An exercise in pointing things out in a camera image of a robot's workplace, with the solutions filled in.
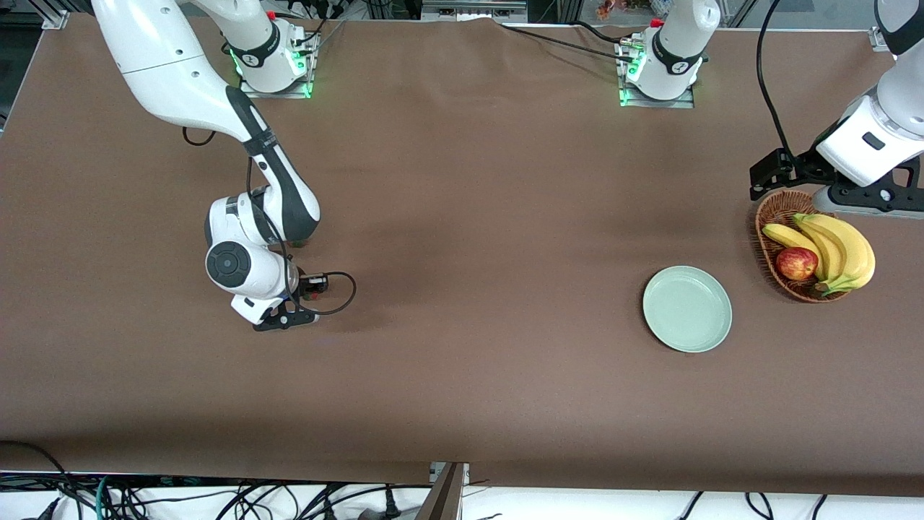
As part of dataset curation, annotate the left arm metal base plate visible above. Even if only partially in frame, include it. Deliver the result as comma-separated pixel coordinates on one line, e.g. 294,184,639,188
619,40,696,110

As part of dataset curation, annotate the red apple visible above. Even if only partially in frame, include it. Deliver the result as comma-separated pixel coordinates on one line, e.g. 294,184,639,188
775,246,819,282

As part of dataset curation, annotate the aluminium frame profile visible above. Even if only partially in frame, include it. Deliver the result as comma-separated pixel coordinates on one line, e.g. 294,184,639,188
29,0,70,30

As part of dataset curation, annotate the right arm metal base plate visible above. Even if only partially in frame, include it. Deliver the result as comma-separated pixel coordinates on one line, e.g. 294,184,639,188
237,29,314,100

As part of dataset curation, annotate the long black table cable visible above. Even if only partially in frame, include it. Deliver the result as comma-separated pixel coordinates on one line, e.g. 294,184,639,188
498,24,636,62

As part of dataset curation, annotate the aluminium table post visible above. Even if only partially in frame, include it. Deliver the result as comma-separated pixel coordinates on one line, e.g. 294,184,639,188
415,461,471,520

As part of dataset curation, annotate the yellow banana bunch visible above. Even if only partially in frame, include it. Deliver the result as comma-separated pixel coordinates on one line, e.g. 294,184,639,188
763,212,876,297

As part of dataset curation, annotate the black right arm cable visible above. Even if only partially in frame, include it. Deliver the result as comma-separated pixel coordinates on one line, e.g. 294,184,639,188
182,126,357,316

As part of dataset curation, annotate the grey background device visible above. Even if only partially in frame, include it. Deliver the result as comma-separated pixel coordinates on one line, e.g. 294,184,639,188
421,0,529,23

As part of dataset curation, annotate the brown table cover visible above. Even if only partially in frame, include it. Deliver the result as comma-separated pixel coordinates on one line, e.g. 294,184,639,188
0,14,924,499

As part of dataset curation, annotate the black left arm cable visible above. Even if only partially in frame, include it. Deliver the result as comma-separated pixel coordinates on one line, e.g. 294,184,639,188
756,0,796,157

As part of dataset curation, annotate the short black table cable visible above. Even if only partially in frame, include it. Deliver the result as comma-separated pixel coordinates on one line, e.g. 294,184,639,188
574,19,626,44

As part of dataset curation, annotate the pale green round plate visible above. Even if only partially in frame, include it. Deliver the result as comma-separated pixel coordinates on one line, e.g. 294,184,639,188
642,265,733,354

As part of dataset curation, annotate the black looping floor cable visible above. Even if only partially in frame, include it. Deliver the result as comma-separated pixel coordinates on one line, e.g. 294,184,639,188
0,438,74,501

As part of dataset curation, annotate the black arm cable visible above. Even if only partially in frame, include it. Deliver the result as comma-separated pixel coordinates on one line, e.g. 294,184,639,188
756,0,796,157
182,126,357,316

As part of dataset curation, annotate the brown wicker basket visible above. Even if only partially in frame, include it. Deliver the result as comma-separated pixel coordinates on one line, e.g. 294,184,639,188
755,190,856,303

